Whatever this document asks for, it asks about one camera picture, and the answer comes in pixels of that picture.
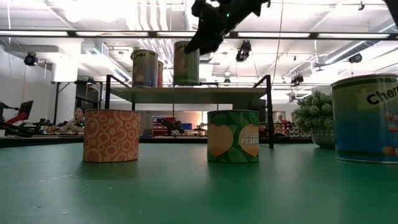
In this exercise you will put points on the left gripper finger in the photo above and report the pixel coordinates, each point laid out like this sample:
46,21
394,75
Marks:
196,43
213,46

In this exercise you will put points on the oranges can green label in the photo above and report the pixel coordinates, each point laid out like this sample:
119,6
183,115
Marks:
186,70

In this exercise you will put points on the red label can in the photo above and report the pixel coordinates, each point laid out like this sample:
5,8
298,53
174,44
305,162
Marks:
160,74

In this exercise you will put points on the peaches can blue-green label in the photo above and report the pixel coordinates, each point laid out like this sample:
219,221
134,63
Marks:
144,70

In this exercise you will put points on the sliced pears green can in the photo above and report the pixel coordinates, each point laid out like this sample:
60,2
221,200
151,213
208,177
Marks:
233,137

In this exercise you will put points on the orange circle-pattern can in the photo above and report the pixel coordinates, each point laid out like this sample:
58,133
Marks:
111,137

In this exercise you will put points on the cherries can blue-green label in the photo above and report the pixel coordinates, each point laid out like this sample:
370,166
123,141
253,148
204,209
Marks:
367,124

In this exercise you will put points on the black background robot arm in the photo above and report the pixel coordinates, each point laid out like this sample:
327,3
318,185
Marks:
171,126

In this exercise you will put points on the black metal shelf rack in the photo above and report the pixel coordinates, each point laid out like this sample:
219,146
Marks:
186,95

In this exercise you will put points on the black ceiling spotlight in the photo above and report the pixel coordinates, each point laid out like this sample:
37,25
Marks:
31,59
243,51
297,79
355,58

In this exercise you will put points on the black beam with light strips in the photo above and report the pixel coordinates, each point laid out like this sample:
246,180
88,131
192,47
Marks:
155,34

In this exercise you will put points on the blue bin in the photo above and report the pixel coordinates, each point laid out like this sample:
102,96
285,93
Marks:
186,126

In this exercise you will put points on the storage rack with goods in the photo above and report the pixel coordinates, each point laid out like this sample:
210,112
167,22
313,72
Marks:
289,129

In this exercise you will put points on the green potted plant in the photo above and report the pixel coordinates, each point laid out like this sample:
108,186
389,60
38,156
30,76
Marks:
314,115

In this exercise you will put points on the black background stand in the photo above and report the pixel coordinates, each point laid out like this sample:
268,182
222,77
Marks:
77,90

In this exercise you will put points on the white air unit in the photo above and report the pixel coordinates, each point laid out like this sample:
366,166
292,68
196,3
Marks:
64,71

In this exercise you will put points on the person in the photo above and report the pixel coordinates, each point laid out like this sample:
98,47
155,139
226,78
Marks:
77,119

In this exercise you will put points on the green table mat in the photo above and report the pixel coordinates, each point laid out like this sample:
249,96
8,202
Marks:
186,186

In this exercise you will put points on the red and black machine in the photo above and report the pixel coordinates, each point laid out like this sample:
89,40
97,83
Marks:
17,119

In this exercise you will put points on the silver ventilation duct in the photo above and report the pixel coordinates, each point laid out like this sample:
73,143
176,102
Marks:
187,18

